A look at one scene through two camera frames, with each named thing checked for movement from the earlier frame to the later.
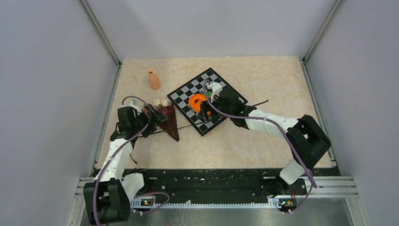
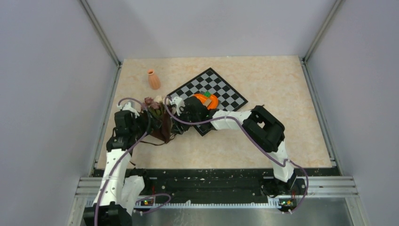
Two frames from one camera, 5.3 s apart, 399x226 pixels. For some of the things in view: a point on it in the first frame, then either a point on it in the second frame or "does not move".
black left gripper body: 140,121 does not move
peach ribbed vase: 155,81 does not move
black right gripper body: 218,104 -> 187,117
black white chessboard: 180,97 does not move
